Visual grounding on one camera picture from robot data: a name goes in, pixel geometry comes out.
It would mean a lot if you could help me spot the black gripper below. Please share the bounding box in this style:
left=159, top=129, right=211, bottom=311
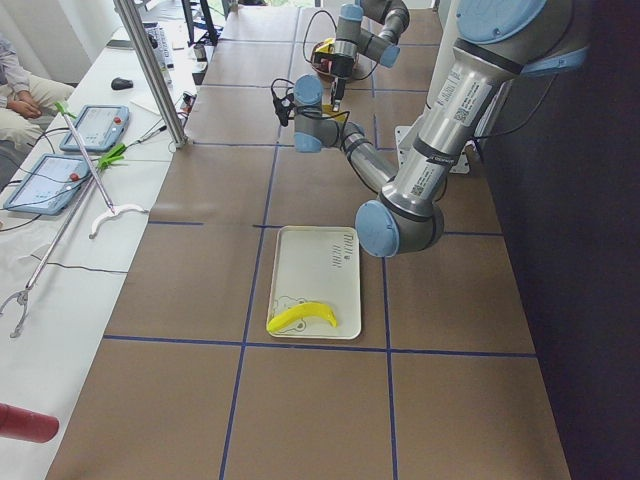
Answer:
left=330, top=54, right=355, bottom=111

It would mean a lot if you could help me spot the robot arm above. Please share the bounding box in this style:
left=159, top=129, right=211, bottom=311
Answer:
left=289, top=1, right=594, bottom=257
left=329, top=0, right=410, bottom=112

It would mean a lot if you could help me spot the brown wicker basket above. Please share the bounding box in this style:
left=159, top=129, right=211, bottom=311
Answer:
left=310, top=38, right=358, bottom=82

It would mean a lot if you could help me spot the white bear tray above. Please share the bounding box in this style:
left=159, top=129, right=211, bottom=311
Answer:
left=266, top=226, right=362, bottom=340

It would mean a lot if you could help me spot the black computer mouse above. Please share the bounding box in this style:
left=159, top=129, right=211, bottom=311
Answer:
left=110, top=77, right=134, bottom=91

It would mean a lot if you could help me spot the long metal grabber tool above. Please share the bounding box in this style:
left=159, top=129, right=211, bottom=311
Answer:
left=0, top=102, right=150, bottom=339

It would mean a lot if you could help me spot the far teach pendant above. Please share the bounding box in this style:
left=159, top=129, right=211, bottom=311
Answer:
left=62, top=105, right=130, bottom=153

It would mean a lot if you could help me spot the teach pendant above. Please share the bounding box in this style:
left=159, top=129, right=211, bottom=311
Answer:
left=3, top=154, right=90, bottom=216
left=62, top=105, right=130, bottom=153

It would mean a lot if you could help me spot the near teach pendant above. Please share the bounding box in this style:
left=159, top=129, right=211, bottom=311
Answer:
left=3, top=154, right=90, bottom=216

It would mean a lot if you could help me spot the seated person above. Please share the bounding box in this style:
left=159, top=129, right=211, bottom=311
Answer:
left=1, top=35, right=74, bottom=154

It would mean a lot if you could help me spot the red cylinder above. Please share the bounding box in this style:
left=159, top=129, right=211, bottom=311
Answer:
left=1, top=404, right=59, bottom=443

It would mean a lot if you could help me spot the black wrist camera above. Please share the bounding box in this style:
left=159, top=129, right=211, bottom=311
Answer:
left=271, top=89, right=296, bottom=127

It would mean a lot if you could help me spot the aluminium frame post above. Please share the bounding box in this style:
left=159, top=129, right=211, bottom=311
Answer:
left=113, top=0, right=188, bottom=149

